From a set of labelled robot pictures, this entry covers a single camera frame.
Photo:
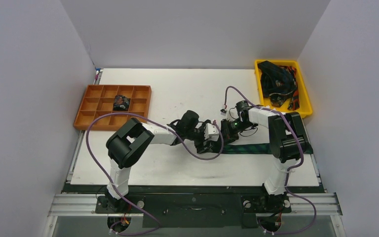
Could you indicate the rolled dark tie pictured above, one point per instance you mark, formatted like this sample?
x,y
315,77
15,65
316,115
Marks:
x,y
121,103

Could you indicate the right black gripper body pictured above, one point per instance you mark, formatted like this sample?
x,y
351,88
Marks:
x,y
226,132

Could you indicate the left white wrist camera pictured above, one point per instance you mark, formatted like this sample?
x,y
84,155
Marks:
x,y
211,133

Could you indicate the pile of dark ties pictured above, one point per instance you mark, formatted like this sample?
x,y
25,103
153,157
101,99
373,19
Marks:
x,y
279,84

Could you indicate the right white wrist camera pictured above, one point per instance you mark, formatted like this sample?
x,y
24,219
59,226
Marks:
x,y
228,114

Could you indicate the aluminium rail frame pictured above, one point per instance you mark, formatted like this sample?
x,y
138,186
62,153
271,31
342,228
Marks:
x,y
82,205

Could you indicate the green navy striped tie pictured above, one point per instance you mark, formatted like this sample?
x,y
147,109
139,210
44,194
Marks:
x,y
262,148

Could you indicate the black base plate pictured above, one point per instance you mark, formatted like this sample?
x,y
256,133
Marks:
x,y
192,207

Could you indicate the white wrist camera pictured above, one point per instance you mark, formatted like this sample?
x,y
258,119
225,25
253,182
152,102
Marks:
x,y
211,133
228,114

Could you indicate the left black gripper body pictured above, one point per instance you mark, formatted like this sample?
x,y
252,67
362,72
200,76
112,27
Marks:
x,y
198,136

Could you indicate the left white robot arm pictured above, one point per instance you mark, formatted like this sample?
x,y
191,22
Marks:
x,y
129,143

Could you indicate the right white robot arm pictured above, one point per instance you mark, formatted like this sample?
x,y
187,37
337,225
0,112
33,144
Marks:
x,y
288,140

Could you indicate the yellow plastic bin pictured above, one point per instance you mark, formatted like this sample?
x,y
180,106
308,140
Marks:
x,y
305,104

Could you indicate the orange compartment tray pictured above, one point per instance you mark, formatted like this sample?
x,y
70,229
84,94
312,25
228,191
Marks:
x,y
98,101

